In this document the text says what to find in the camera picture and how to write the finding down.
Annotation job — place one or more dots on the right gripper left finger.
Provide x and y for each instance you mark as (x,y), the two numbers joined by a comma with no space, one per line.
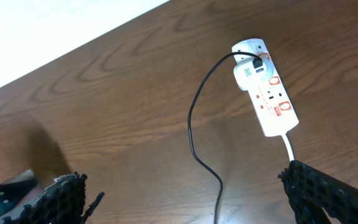
(61,202)

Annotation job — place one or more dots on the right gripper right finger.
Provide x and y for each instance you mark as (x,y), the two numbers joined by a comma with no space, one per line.
(315,197)

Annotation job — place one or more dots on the white power strip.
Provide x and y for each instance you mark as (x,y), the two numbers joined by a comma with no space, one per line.
(256,74)

